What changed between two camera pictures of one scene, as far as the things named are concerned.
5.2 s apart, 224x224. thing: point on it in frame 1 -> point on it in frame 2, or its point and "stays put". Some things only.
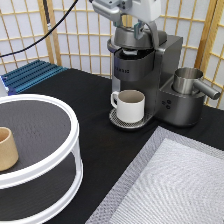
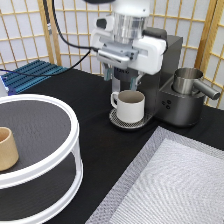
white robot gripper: x=146 y=10 -> x=145 y=55
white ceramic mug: x=130 y=105 stays put
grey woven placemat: x=175 y=179 stays put
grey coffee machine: x=137 y=65 stays put
